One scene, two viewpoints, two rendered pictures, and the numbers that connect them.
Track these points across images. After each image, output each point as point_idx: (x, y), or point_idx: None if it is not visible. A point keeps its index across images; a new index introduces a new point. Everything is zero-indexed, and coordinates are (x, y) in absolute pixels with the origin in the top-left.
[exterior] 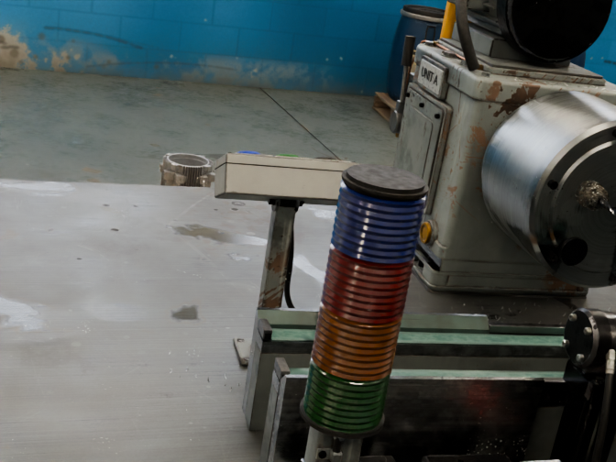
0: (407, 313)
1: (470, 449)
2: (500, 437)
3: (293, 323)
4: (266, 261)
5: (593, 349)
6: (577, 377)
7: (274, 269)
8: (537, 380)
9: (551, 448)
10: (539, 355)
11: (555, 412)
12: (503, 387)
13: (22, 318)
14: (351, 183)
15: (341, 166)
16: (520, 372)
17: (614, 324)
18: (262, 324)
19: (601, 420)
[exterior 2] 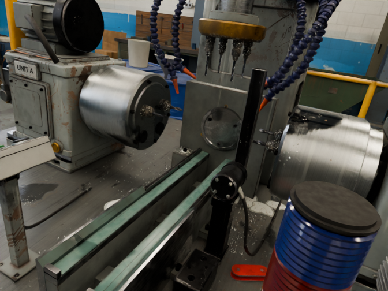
0: (112, 205)
1: (178, 254)
2: (186, 241)
3: (63, 252)
4: (6, 216)
5: (235, 191)
6: (222, 202)
7: (15, 218)
8: (195, 209)
9: (196, 229)
10: (168, 191)
11: (197, 215)
12: (187, 221)
13: None
14: (352, 232)
15: (38, 141)
16: (178, 206)
17: (235, 175)
18: (50, 269)
19: (246, 218)
